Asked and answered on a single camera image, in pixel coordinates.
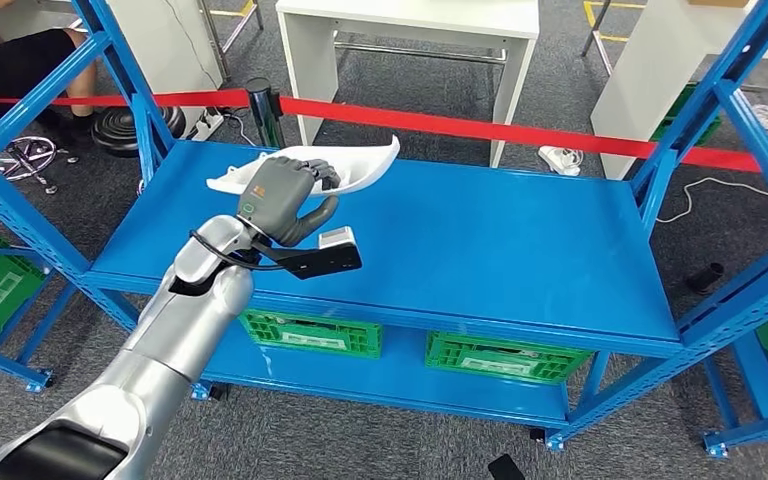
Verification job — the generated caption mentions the white power strip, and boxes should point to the white power strip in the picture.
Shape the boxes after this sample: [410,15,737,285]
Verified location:
[188,107,225,142]

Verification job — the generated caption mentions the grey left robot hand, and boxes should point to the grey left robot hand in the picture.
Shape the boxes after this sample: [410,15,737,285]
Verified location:
[236,156,342,248]

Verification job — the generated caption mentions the chrome chair base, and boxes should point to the chrome chair base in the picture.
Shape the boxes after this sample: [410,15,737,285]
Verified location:
[0,135,81,195]

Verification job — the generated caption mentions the black round stanchion base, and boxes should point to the black round stanchion base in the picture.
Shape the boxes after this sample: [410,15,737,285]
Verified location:
[91,107,187,159]

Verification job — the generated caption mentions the white curved plastic part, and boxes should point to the white curved plastic part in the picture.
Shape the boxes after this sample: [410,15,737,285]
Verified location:
[206,135,402,198]

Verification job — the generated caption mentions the white floor cable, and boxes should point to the white floor cable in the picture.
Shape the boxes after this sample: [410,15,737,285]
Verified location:
[655,176,768,225]

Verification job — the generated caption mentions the person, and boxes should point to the person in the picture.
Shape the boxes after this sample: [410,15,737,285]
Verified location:
[0,0,100,134]

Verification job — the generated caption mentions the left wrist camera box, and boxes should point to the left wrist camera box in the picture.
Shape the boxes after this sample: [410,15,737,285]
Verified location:
[271,226,363,281]

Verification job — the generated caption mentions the red barrier belt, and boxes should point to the red barrier belt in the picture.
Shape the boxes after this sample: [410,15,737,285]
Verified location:
[0,89,768,179]

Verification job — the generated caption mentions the metal tube frame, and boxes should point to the metal tube frame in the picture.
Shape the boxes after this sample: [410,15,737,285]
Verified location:
[198,0,265,81]

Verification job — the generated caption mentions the white power adapter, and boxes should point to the white power adapter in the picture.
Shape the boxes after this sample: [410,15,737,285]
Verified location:
[537,145,584,177]

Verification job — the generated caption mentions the white table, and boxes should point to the white table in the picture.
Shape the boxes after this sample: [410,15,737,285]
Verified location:
[0,0,224,130]
[275,0,541,168]
[590,0,768,181]

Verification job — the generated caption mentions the blue metal shelf rack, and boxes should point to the blue metal shelf rack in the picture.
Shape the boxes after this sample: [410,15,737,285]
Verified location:
[0,228,81,394]
[701,311,768,460]
[0,0,768,454]

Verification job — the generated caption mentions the black cylindrical object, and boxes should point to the black cylindrical object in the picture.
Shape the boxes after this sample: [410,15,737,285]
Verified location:
[685,262,726,296]

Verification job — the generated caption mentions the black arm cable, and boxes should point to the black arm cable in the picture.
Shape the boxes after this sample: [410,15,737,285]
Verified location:
[188,230,293,273]

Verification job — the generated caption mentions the black stanchion post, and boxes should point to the black stanchion post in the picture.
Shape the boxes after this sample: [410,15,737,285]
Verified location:
[246,77,287,150]

